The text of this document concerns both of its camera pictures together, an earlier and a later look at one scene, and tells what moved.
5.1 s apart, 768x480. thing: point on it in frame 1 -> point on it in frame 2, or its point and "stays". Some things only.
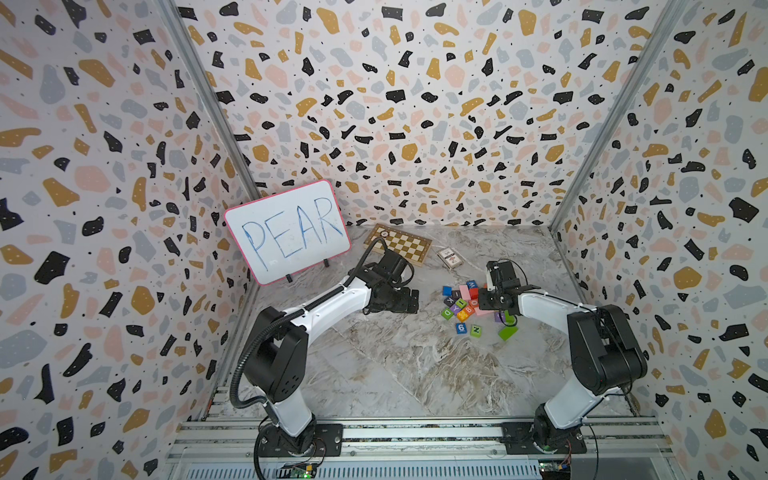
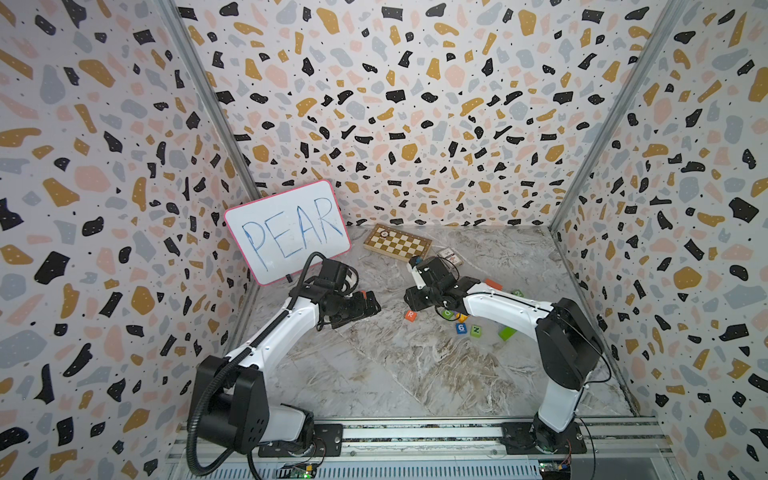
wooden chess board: x=415 y=248 stays
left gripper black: x=406 y=306 -> x=360 y=309
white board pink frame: x=289 y=232 stays
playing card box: x=449 y=258 stays
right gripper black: x=482 y=303 -> x=412 y=299
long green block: x=507 y=332 stays
